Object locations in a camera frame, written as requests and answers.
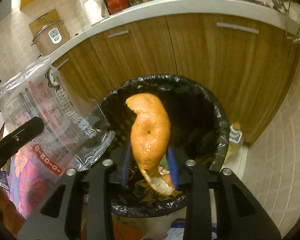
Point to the white kitchen countertop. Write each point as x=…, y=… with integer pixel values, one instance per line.
x=158, y=8

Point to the red container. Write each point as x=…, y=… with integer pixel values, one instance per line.
x=115, y=6

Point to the oil bottle on floor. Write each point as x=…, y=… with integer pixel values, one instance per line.
x=235, y=141

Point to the clear printed plastic bag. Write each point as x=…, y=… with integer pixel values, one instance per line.
x=76, y=133

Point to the brown rice cooker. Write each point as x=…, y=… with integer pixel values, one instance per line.
x=50, y=37

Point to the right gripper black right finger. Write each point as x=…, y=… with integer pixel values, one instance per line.
x=218, y=199

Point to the white electric kettle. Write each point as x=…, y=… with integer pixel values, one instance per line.
x=95, y=10

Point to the black lined trash bin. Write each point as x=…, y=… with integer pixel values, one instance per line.
x=199, y=128

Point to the floral tablecloth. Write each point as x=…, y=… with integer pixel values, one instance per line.
x=34, y=170

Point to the wooden cutting board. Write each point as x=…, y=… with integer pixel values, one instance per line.
x=44, y=20

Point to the wooden cabinet doors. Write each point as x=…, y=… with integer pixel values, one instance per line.
x=248, y=65

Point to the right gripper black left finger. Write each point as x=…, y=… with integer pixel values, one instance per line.
x=79, y=195

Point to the orange peel piece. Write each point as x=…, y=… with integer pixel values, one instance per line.
x=149, y=139

